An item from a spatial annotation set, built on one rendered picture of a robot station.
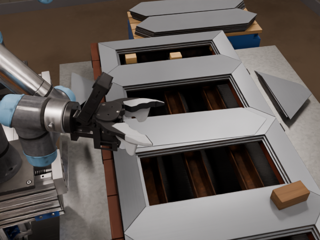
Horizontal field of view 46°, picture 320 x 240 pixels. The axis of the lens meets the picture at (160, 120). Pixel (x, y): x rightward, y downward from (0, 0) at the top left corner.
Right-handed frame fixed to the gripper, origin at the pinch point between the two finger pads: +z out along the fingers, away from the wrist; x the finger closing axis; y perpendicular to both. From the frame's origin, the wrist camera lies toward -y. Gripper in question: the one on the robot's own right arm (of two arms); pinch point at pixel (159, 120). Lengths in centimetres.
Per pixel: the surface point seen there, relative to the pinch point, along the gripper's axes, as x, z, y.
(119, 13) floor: -331, -98, 102
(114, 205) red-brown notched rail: -27, -20, 60
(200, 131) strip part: -68, 8, 52
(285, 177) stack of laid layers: -49, 43, 56
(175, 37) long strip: -141, -14, 42
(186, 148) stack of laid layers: -58, 3, 55
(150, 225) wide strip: -20, -5, 59
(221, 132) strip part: -69, 17, 52
